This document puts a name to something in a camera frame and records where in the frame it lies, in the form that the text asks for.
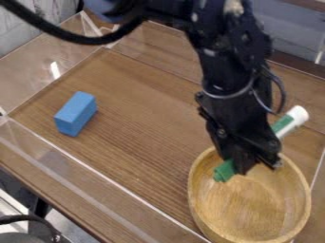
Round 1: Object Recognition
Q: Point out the green Expo marker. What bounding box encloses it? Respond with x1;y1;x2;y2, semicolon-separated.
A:
212;105;310;182

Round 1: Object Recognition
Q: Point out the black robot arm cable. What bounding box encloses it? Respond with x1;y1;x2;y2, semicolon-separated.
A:
0;0;144;46

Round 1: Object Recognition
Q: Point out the blue foam block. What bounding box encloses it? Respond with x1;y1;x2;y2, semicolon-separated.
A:
53;91;97;137

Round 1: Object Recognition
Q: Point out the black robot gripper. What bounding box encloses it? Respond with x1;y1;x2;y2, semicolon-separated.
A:
195;72;283;175

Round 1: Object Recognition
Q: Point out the brown wooden bowl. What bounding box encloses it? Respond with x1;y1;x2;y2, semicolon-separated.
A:
187;148;311;243

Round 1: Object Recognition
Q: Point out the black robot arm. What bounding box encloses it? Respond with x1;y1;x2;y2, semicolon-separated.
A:
85;0;282;175

